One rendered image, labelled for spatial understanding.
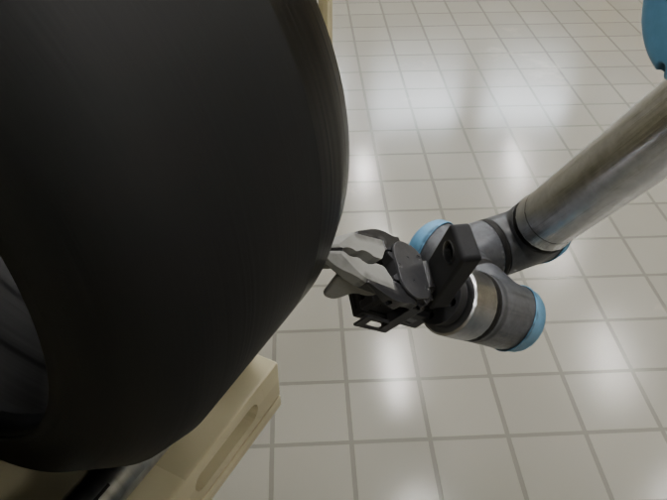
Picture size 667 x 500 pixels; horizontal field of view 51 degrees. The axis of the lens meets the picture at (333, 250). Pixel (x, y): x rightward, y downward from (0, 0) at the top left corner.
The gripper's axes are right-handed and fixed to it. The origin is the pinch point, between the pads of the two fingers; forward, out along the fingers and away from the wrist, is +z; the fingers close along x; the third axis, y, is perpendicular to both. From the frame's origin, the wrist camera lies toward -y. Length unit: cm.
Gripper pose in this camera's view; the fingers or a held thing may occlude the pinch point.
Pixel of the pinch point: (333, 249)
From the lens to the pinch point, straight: 70.3
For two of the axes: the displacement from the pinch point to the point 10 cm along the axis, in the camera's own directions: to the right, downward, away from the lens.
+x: -1.8, -8.4, 5.1
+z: -7.3, -2.4, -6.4
